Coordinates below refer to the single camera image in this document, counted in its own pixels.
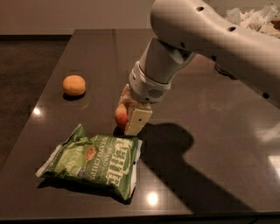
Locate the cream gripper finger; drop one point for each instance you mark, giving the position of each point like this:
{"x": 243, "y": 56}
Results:
{"x": 138, "y": 116}
{"x": 126, "y": 99}

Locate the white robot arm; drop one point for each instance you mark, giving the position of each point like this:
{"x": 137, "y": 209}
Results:
{"x": 241, "y": 44}

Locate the crumpled white napkins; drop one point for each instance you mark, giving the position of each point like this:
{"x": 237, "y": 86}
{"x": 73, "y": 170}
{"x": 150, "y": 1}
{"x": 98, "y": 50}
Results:
{"x": 265, "y": 21}

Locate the red apple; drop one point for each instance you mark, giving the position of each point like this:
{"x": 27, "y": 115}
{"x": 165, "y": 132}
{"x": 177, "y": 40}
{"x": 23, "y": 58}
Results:
{"x": 121, "y": 116}

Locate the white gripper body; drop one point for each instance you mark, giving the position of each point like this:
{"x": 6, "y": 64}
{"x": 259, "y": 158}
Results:
{"x": 144, "y": 86}

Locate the orange fruit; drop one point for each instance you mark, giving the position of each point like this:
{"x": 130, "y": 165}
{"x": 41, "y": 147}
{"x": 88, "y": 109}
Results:
{"x": 74, "y": 85}

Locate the green Kettle chip bag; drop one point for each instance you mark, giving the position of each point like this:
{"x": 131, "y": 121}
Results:
{"x": 106, "y": 162}

